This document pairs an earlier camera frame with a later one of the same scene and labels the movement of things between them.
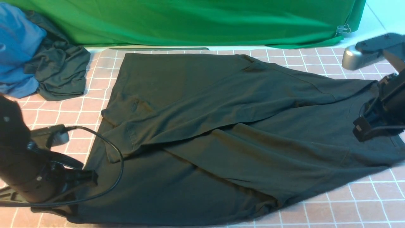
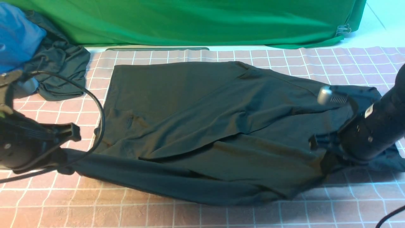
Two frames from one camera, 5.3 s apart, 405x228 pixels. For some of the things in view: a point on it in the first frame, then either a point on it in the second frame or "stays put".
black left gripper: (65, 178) → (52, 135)
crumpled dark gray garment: (59, 67) stays put
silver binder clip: (343, 29) stays put
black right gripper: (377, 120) → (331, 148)
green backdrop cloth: (202, 23) stays put
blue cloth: (21, 35) stays put
